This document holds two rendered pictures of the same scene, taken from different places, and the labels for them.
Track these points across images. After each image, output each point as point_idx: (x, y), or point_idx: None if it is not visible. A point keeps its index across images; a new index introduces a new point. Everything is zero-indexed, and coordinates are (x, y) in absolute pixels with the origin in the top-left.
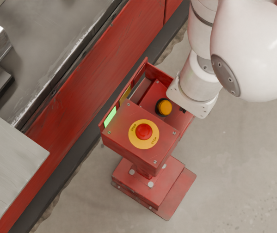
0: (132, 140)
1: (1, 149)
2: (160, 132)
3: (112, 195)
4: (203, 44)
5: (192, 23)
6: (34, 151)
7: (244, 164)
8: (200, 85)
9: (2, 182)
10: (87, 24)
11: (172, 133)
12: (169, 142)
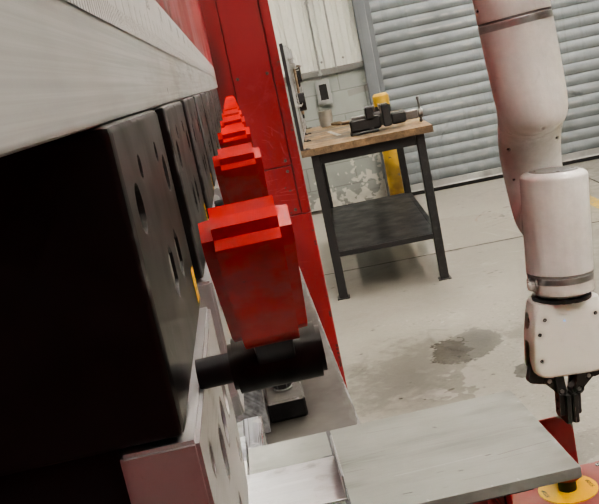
0: (567, 500)
1: (441, 426)
2: (583, 474)
3: None
4: (541, 75)
5: (514, 53)
6: (490, 400)
7: None
8: (572, 203)
9: (502, 436)
10: (350, 425)
11: (597, 465)
12: None
